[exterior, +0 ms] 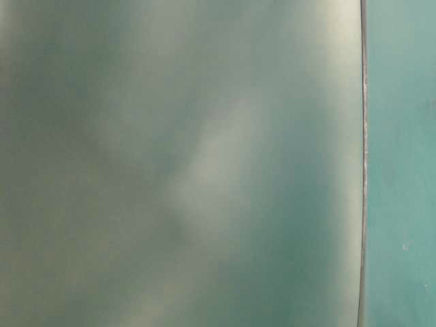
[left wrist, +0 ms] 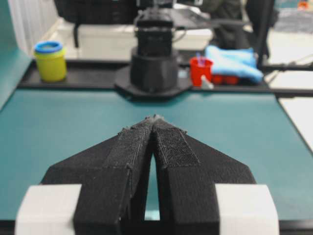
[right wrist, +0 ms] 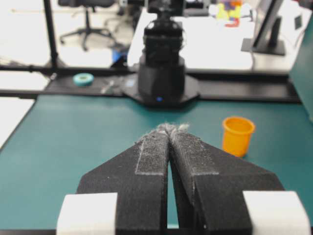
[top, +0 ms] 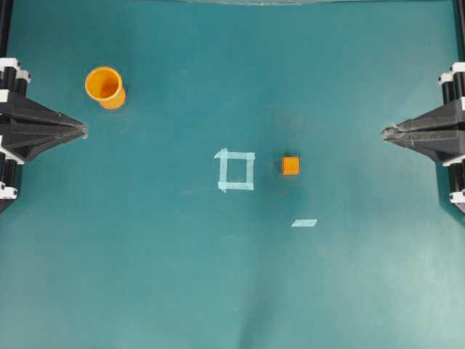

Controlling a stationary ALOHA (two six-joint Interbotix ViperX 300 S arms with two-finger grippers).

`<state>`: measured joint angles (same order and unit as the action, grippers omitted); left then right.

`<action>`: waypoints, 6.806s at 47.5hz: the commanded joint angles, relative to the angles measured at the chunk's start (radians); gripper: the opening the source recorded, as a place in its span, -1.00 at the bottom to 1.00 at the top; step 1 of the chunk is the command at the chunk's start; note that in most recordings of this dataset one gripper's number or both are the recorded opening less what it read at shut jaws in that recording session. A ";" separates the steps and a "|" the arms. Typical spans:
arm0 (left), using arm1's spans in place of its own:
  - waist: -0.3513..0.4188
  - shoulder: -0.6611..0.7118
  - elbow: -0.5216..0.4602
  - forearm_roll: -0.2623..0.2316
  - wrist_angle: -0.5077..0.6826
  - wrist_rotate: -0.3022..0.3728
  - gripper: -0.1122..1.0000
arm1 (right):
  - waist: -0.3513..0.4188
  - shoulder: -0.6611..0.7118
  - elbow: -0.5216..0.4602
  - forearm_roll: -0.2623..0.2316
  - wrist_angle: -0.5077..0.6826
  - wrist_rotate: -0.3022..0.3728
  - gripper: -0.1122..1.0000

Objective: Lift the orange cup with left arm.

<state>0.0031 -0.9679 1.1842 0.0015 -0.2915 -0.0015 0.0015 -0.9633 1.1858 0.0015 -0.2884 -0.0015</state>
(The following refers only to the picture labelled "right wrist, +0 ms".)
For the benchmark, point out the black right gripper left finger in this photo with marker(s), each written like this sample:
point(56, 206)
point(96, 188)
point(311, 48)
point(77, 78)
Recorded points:
point(127, 195)

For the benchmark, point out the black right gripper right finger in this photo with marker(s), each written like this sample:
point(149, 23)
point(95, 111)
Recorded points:
point(231, 196)

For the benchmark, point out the orange plastic cup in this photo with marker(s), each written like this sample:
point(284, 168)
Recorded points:
point(237, 135)

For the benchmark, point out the teal tape roll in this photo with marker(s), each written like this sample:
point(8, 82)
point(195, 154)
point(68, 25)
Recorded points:
point(83, 79)

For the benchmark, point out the black monitor stand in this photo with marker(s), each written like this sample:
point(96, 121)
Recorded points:
point(267, 25)

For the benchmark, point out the colourful toy blocks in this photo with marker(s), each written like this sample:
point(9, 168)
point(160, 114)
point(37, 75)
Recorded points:
point(229, 11)

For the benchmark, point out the black office chair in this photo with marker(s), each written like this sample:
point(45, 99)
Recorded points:
point(88, 30)

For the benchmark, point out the black vertical frame post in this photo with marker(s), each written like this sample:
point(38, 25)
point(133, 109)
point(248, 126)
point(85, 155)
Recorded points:
point(51, 35)

